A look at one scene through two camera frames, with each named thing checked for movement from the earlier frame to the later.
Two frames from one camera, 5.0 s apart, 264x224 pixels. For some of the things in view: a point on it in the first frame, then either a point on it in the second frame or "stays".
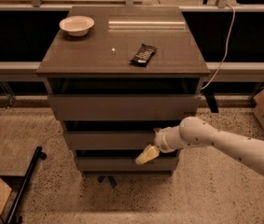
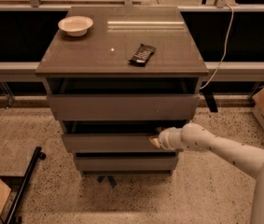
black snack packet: [144, 55] stays
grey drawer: [110, 140] stays
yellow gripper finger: [157, 130] stays
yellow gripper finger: [148, 154] to [156, 141]
